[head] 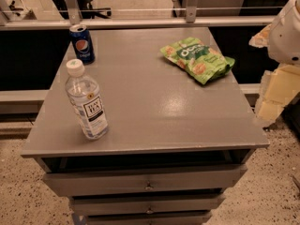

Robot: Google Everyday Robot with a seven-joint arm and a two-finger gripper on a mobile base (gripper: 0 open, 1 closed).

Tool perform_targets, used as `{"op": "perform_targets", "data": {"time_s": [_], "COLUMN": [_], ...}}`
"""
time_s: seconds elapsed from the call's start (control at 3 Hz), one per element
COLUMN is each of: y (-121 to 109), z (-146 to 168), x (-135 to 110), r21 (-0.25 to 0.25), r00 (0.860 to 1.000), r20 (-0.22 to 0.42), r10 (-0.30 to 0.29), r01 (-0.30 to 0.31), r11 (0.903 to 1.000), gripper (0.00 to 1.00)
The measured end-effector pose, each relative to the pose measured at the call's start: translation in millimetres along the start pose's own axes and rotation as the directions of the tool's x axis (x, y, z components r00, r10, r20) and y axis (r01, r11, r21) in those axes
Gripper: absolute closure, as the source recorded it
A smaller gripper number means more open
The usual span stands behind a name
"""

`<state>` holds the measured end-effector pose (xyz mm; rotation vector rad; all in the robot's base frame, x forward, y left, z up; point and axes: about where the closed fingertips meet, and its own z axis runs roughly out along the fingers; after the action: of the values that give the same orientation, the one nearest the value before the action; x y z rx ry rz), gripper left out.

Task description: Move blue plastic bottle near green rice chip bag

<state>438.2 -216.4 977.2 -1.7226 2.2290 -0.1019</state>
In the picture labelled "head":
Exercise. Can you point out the clear plastic water bottle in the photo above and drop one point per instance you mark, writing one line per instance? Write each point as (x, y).
(84, 96)

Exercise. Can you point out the grey drawer cabinet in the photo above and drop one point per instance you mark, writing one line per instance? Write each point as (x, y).
(158, 116)

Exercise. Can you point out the metal railing frame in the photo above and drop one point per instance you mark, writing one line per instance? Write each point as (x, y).
(43, 14)

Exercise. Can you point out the blue Pepsi can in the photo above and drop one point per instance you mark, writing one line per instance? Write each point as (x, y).
(82, 43)

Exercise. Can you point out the grey drawer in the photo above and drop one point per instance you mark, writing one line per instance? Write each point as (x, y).
(147, 204)
(144, 180)
(176, 218)

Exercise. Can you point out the bottom grey drawer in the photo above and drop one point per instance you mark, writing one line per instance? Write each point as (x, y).
(176, 218)

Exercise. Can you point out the green rice chip bag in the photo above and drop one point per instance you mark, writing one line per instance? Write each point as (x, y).
(200, 61)

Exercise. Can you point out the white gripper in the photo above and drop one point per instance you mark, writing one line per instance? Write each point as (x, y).
(285, 37)

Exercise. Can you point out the middle grey drawer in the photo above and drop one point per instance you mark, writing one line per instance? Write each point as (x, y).
(147, 204)

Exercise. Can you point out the top grey drawer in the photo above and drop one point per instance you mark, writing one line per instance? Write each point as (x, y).
(144, 180)

